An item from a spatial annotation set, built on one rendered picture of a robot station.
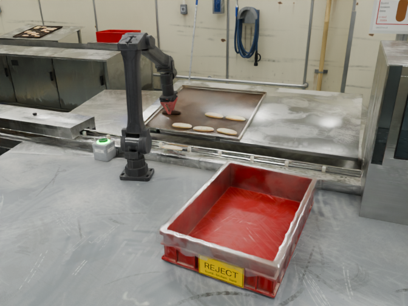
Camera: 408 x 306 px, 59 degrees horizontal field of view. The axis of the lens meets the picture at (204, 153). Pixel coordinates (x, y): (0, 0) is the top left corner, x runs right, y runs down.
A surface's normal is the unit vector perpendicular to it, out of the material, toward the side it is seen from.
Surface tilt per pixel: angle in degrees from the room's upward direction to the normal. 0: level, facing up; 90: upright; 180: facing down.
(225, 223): 0
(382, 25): 90
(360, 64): 90
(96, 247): 0
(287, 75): 90
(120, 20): 90
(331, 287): 0
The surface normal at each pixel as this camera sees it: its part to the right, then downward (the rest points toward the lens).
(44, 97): -0.36, 0.39
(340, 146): -0.07, -0.83
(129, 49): -0.18, 0.32
